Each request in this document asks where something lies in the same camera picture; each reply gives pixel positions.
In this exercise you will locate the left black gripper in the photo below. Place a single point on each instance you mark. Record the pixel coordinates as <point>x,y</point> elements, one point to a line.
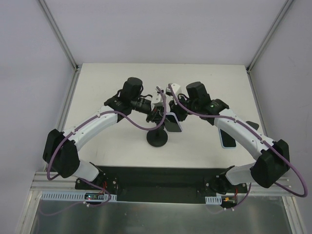
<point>153,114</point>

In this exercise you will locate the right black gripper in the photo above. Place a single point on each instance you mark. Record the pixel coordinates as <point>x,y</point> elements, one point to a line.
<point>174,110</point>

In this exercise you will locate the purple case smartphone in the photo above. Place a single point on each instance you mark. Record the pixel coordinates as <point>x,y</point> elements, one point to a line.
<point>171,123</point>

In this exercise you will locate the black phone stand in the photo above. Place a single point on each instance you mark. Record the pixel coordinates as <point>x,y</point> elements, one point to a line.
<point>157,137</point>

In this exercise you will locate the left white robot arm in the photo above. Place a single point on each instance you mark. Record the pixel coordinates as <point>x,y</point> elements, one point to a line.
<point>62,147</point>

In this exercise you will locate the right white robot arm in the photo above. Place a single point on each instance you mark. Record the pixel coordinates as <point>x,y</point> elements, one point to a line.
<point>271,158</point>

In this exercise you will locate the brown base phone stand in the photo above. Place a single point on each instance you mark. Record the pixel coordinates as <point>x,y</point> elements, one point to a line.
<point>252,125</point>

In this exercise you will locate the blue case smartphone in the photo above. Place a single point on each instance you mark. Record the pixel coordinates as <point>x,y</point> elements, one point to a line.
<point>227,142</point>

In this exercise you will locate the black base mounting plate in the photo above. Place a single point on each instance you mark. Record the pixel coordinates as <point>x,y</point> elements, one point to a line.
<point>163,185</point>

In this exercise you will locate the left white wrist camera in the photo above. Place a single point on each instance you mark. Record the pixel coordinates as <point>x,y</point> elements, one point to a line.
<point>157,99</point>

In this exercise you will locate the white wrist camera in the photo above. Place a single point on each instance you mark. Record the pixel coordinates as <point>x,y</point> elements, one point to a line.
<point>157,99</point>
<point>173,88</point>

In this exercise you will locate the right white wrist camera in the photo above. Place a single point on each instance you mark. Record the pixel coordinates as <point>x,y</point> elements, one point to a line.
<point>173,88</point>

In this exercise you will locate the right white cable duct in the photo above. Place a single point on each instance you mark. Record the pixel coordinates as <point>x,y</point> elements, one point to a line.
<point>213,200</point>

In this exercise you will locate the white cable duct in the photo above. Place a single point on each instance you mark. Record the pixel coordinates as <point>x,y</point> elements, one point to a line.
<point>213,200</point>
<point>77,196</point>

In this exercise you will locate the left white cable duct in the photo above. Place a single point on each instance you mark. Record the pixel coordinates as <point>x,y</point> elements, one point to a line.
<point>77,196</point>

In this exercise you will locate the left aluminium frame post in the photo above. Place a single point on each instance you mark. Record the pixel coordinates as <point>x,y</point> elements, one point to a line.
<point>58,34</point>

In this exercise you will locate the aluminium frame post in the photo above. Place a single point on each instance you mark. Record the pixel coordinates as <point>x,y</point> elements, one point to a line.
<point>270,33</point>
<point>58,34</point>

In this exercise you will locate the right aluminium frame post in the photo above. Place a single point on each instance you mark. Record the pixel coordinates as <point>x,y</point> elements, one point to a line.
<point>270,33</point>

